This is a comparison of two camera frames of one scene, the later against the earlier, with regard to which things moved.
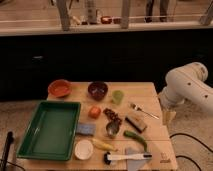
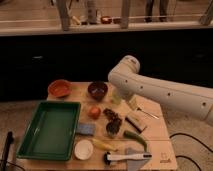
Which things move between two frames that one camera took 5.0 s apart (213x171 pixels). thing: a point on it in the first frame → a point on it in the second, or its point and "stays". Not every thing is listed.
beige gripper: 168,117 → 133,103
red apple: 94,112 stays
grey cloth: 134,164 stays
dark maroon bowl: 97,90 stays
